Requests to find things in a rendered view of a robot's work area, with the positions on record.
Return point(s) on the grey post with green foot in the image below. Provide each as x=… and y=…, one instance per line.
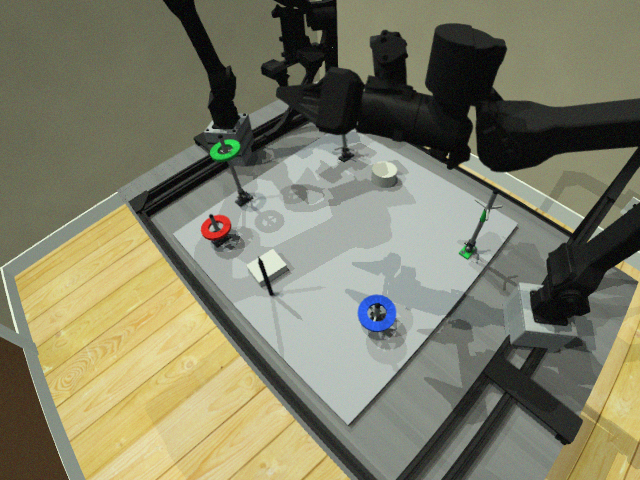
x=467, y=251

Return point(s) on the green ring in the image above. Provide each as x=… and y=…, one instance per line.
x=225, y=157

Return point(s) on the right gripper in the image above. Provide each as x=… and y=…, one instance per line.
x=278, y=70

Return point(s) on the pale cream short cylinder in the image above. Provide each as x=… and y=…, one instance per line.
x=384, y=174

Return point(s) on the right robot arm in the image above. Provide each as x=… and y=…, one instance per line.
x=222, y=80

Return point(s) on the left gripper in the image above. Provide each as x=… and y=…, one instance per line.
x=385, y=113

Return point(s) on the blue ring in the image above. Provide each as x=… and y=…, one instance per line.
x=381, y=325

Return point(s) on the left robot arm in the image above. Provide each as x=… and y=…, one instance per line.
x=462, y=68

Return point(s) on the red ring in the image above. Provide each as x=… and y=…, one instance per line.
x=216, y=235

